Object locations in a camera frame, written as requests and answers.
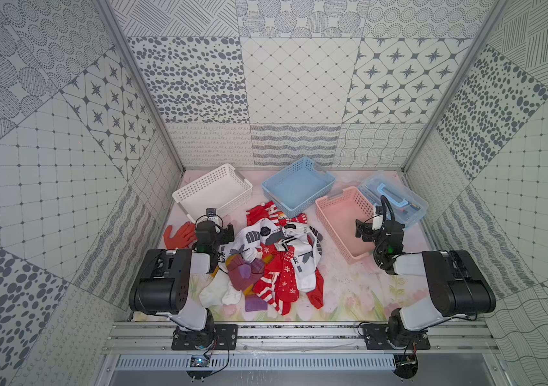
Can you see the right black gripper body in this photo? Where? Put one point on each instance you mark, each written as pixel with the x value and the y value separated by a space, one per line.
pixel 370 235

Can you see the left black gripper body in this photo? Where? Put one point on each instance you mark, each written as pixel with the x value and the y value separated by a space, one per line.
pixel 225 236

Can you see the red white striped sock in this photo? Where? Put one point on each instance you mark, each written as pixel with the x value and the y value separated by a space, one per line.
pixel 278 286

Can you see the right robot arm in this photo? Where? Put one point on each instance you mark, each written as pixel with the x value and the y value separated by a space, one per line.
pixel 457 289

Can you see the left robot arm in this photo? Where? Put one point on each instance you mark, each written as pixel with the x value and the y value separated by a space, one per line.
pixel 162 286

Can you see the white plastic basket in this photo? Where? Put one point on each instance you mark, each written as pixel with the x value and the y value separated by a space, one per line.
pixel 224 189

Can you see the pink plastic basket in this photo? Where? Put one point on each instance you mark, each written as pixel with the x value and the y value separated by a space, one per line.
pixel 338 214

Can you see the blue plastic basket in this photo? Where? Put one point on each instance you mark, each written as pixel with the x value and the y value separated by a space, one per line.
pixel 297 187

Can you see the red rubber glove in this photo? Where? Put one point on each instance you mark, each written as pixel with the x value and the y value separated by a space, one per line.
pixel 183 238

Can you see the clear plastic tool box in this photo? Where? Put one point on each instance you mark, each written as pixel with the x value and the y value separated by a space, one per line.
pixel 409 208

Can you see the purple striped sock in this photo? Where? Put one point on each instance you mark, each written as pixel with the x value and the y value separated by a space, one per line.
pixel 244 274

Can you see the plain white sock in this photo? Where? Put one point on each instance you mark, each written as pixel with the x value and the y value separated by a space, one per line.
pixel 220 292

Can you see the red santa striped sock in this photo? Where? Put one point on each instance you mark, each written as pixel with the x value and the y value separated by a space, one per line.
pixel 271 212

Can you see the white sock black pattern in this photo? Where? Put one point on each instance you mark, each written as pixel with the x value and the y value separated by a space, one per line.
pixel 304 242

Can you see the plain red sock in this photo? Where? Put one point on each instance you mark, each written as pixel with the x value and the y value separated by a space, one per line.
pixel 316 296

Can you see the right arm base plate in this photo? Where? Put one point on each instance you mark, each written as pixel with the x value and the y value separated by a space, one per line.
pixel 379 336

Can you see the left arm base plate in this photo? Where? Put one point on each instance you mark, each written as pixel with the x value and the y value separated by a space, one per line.
pixel 217 336

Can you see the aluminium mounting rail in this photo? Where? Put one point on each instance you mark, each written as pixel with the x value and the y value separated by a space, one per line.
pixel 320 337

